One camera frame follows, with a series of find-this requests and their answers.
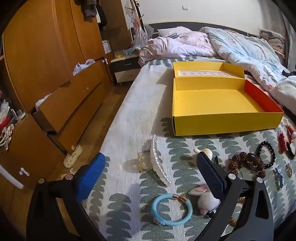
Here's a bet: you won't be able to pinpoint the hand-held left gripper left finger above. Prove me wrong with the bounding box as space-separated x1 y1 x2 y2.
26 152 107 241

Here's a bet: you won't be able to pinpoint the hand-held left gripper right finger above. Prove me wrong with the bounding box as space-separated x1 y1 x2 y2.
196 152 275 241

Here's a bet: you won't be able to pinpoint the white fluffy bunny hair clip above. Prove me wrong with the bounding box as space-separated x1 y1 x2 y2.
188 184 221 218

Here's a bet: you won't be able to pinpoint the cream bow hair clip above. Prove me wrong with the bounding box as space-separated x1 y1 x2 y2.
194 148 213 160

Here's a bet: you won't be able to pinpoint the pearl hair clip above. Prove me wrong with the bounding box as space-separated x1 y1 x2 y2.
150 135 172 186

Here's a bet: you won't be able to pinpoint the light blue bracelet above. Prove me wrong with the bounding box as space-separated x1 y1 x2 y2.
151 193 193 226

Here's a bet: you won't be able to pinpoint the small blue hair clip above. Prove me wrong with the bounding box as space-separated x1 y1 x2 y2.
275 166 284 188

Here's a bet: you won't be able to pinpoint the yellow cardboard box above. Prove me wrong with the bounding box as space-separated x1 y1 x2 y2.
171 61 284 137

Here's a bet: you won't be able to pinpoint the red bead hair clip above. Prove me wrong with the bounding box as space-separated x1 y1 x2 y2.
277 132 286 153

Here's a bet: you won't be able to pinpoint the black strap wristwatch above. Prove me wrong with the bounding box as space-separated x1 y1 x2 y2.
286 141 296 157

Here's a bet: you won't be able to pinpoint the wooden drawer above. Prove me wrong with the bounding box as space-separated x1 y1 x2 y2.
69 58 111 87
47 93 116 154
31 80 107 133

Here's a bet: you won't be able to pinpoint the transparent hair clip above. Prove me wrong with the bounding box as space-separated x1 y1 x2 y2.
122 152 153 172

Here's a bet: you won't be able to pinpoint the white tube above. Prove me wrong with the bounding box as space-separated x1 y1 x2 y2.
0 165 24 190

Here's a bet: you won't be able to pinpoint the red santa hair clip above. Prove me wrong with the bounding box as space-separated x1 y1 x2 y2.
286 124 296 139

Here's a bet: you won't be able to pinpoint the skull pattern cloth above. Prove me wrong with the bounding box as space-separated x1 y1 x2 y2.
0 124 15 150

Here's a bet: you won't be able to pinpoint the white plastic bag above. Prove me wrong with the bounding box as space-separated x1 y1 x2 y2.
0 101 11 123

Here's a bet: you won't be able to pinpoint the plastic bag in drawer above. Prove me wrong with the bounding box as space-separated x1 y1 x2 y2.
73 59 95 76

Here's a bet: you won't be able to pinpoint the dark nightstand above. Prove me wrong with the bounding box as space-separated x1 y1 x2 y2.
110 56 142 84

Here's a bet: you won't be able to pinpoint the light blue quilt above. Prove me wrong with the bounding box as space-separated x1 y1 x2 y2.
199 26 296 102

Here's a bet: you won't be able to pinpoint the pink blanket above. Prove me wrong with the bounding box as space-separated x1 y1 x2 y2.
138 26 219 67

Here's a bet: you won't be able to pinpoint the wooden wardrobe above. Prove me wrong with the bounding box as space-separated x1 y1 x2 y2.
0 0 130 209

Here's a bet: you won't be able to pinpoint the hanging clear plastic bag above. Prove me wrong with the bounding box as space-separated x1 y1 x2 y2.
132 24 154 50

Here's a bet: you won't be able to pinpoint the patterned pillow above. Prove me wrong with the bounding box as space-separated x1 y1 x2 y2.
258 29 286 55

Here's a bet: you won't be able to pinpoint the dark bed headboard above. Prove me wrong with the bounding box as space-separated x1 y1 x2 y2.
148 23 262 37

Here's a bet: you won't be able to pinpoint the hanging dark clothes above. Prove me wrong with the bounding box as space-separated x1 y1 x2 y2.
82 0 108 26

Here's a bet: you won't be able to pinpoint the brown seed bead bracelet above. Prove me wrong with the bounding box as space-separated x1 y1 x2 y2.
228 152 266 179

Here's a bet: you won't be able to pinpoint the yellow wooden bead bracelet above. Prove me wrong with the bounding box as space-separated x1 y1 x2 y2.
229 197 245 226

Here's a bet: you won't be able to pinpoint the black bead bracelet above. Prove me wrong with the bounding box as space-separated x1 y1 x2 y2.
257 141 275 169

